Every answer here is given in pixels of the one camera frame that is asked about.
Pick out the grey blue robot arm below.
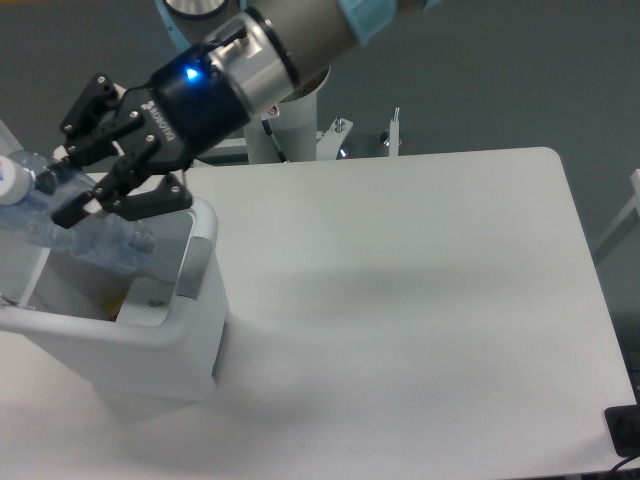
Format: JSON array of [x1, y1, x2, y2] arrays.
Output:
[[51, 1, 427, 228]]

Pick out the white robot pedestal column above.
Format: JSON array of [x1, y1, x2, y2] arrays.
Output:
[[243, 68, 330, 165]]

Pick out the white furniture leg at right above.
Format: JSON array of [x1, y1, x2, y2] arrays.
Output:
[[592, 169, 639, 265]]

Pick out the white trash can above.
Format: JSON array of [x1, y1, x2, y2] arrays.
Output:
[[1, 197, 230, 401]]

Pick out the white plastic wrapper bag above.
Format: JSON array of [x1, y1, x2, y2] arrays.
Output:
[[116, 277, 174, 327]]

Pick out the white metal base frame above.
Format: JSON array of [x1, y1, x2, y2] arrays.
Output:
[[194, 106, 405, 166]]

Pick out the clear plastic water bottle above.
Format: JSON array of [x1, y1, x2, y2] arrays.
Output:
[[1, 150, 156, 275]]

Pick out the black device at table edge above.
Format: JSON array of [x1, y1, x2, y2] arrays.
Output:
[[604, 405, 639, 457]]

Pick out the black cable on pedestal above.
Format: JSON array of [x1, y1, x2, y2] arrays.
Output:
[[259, 117, 291, 164]]

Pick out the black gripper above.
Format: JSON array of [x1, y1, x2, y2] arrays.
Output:
[[36, 44, 249, 229]]

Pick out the white trash can lid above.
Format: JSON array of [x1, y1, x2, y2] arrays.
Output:
[[0, 117, 51, 307]]

